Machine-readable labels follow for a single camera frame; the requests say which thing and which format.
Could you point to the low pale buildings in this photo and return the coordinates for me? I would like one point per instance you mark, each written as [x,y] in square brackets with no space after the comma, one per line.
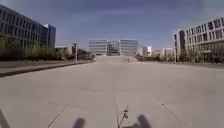
[155,51]

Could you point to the large grey glass building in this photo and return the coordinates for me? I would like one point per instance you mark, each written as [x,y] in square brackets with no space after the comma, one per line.
[20,30]

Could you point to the low reddish building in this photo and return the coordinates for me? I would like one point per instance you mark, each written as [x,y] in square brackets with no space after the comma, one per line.
[65,50]

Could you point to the raised kerb strip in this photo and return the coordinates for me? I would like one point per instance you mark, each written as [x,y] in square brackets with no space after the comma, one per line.
[30,68]

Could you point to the pole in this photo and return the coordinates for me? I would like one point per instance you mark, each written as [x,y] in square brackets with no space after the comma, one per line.
[75,51]

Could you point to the white multi-storey building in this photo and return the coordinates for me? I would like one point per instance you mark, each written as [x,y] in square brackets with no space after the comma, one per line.
[203,38]

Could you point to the wide pale glass-fronted building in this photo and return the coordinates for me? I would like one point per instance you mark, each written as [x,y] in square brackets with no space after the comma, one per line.
[113,46]

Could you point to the robot's own part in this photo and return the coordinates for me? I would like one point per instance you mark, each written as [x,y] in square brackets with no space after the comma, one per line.
[124,116]

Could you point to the row of green trees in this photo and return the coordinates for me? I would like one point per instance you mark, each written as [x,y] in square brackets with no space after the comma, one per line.
[26,51]

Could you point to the grey concrete paved plaza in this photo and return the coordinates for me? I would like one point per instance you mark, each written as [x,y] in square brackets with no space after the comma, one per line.
[110,86]

